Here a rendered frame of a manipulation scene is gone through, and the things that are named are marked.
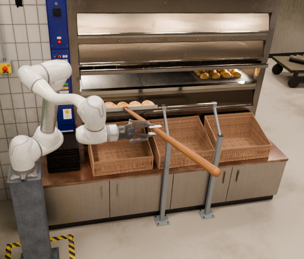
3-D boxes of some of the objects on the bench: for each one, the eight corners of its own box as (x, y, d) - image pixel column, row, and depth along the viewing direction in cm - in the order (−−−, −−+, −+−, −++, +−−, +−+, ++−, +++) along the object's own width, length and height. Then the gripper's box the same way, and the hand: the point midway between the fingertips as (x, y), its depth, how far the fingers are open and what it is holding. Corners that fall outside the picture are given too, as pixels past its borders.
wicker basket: (200, 137, 381) (203, 114, 367) (247, 133, 394) (252, 111, 380) (217, 163, 340) (222, 139, 326) (269, 158, 353) (276, 134, 339)
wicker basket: (86, 147, 352) (85, 124, 338) (141, 142, 366) (141, 118, 352) (92, 177, 312) (91, 151, 298) (153, 169, 326) (155, 145, 312)
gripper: (115, 116, 185) (158, 113, 191) (116, 145, 188) (159, 142, 194) (117, 118, 178) (162, 115, 184) (119, 148, 181) (163, 145, 187)
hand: (154, 129), depth 188 cm, fingers closed on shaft, 3 cm apart
